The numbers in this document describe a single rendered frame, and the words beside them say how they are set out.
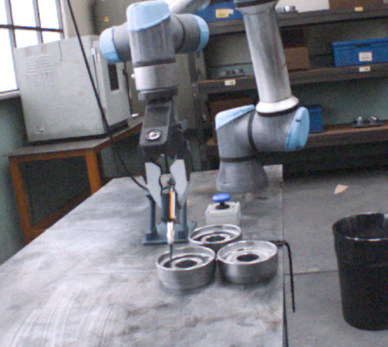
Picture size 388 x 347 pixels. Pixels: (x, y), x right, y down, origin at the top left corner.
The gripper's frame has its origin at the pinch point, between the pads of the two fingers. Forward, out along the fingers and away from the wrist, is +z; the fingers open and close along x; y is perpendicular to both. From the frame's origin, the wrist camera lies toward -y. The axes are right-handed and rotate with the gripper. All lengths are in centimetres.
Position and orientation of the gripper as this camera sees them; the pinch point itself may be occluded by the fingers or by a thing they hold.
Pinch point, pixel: (171, 202)
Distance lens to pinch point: 89.5
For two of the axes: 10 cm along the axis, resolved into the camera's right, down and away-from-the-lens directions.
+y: 1.6, -2.0, 9.7
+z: 1.2, 9.8, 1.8
